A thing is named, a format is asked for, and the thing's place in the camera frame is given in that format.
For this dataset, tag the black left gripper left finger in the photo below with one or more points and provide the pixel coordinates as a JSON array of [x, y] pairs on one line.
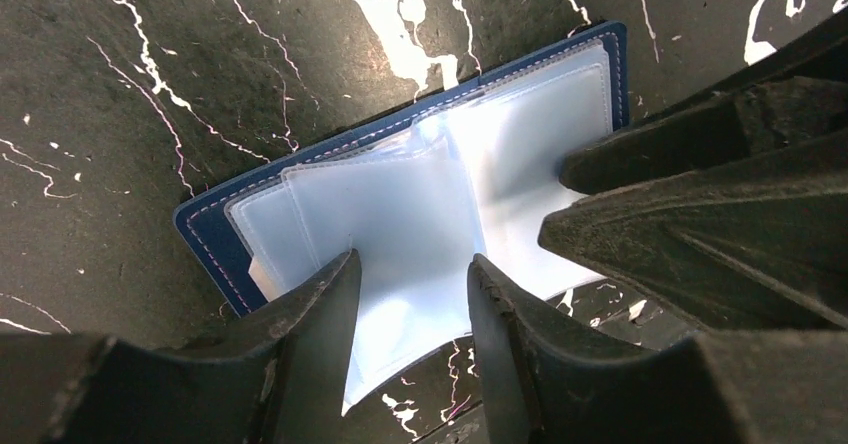
[[275, 376]]

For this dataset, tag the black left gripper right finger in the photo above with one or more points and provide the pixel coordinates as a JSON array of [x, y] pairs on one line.
[[546, 378]]

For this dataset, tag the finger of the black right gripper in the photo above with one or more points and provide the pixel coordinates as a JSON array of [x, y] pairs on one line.
[[794, 95], [754, 244]]

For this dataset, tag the blue card holder wallet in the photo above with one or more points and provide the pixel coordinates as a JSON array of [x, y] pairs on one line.
[[418, 193]]

